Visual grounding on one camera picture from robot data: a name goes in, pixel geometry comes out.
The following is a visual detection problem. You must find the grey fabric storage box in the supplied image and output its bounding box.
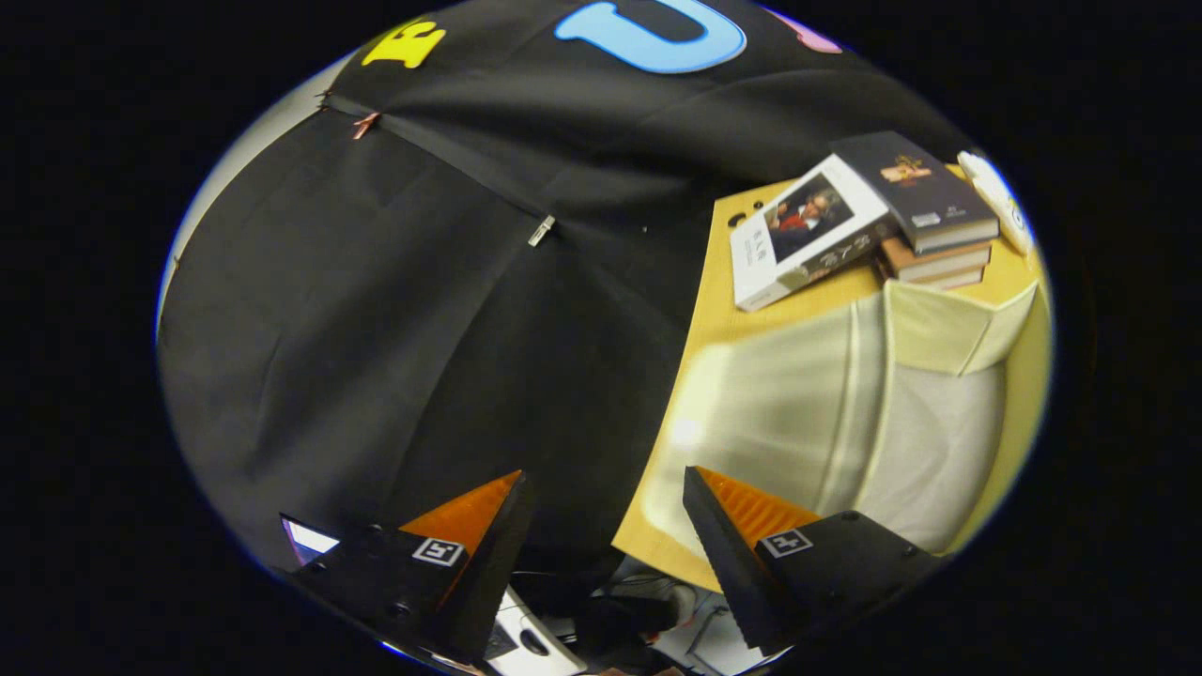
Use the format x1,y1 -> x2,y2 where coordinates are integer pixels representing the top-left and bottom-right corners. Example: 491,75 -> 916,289
648,280 -> 1039,555

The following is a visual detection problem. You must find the white portrait cover book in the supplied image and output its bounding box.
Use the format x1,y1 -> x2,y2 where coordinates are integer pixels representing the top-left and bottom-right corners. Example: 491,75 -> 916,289
730,153 -> 901,313

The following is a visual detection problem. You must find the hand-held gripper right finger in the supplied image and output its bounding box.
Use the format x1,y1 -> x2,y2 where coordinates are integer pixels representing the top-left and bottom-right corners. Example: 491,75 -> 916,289
683,466 -> 945,656

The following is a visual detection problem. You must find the brown cover book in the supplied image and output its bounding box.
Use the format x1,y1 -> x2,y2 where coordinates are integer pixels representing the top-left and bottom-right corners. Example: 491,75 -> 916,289
883,266 -> 987,292
878,235 -> 994,283

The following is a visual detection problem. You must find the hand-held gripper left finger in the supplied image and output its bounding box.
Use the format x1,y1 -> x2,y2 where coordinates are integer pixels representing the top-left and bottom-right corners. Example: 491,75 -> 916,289
282,469 -> 536,663

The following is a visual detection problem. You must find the white plush toy with eyes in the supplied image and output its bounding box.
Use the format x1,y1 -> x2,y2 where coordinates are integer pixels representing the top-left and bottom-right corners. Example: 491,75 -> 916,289
956,150 -> 1037,256

